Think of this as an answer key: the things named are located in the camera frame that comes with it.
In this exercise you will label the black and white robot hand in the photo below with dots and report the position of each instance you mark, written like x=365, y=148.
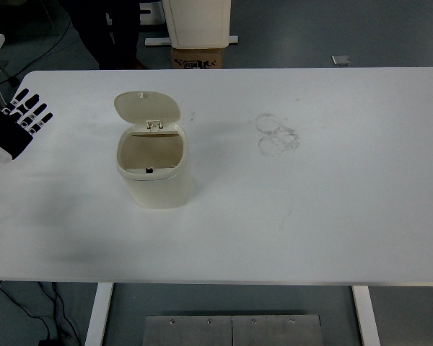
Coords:
x=7, y=137

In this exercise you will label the cream lidded trash bin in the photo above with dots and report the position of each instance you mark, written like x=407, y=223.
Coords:
x=158, y=191

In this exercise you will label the person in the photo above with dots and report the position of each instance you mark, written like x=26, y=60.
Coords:
x=108, y=36

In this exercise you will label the white table foot bar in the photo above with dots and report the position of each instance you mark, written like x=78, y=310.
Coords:
x=155, y=41

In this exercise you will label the white table leg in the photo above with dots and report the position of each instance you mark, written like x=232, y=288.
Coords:
x=366, y=317
x=99, y=313

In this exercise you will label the brown printed cardboard box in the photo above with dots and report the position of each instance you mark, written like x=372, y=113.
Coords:
x=196, y=57

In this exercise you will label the black power adapter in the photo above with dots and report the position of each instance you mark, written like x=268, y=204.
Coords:
x=48, y=342

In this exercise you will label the grey metal plate with screws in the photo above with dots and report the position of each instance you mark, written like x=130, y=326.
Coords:
x=202, y=331

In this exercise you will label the small grey floor plate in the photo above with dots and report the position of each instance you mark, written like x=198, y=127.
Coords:
x=341, y=60

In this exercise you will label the white equipment frame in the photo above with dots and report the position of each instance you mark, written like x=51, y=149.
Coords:
x=155, y=11

